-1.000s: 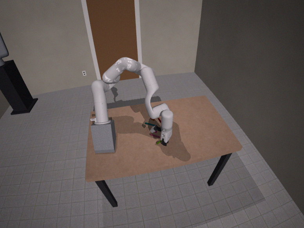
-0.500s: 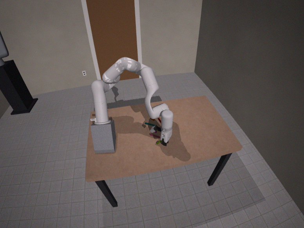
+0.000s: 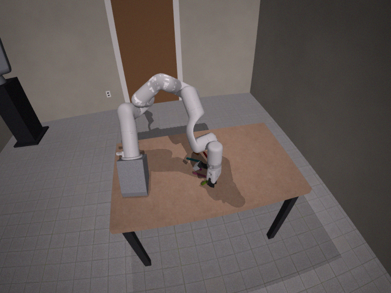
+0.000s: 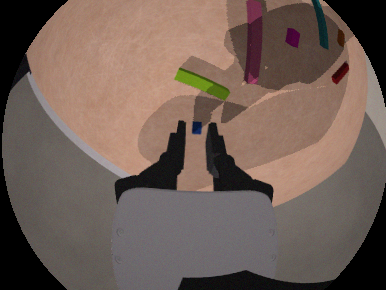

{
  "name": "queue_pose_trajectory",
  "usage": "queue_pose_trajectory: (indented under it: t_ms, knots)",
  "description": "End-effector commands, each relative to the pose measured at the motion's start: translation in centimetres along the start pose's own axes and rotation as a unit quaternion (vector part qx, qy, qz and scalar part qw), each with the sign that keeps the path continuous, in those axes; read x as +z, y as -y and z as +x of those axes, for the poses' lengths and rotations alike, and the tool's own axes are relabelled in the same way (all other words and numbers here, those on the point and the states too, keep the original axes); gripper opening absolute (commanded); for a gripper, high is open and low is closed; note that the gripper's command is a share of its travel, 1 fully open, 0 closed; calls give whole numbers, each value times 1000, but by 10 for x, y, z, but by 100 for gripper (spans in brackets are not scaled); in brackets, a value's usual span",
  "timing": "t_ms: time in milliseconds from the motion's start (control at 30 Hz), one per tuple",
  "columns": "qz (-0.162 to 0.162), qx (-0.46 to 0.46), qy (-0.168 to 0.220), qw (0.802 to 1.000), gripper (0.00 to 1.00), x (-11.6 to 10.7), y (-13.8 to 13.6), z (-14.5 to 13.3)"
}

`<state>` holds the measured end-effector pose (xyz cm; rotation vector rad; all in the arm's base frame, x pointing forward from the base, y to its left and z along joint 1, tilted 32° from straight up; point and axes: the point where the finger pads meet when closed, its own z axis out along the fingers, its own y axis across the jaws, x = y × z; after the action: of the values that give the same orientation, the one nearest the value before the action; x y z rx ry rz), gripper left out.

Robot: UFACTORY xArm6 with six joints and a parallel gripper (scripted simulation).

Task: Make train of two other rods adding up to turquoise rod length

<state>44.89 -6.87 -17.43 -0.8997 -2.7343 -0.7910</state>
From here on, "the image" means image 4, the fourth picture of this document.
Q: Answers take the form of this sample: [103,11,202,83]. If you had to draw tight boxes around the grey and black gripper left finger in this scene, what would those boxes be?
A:
[115,120,186,204]

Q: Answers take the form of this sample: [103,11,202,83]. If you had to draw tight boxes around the pink rod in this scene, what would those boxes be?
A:
[244,0,262,85]

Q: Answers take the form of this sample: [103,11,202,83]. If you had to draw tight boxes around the orange rod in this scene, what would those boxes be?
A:
[337,29,345,47]

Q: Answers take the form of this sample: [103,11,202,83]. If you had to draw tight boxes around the lime green rod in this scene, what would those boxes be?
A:
[174,68,230,101]

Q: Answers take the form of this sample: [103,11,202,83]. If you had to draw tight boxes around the small blue cube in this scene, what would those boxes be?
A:
[192,121,202,134]

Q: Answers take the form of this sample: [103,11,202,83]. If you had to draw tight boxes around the small magenta block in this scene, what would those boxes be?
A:
[285,28,300,48]

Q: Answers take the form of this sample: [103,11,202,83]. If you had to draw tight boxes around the turquoise rod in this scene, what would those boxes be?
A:
[312,0,328,50]

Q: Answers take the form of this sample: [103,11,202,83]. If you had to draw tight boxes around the dark red rod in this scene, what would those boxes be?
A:
[331,62,349,85]

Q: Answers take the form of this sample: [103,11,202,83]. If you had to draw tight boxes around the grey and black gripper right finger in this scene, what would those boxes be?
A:
[205,122,274,202]

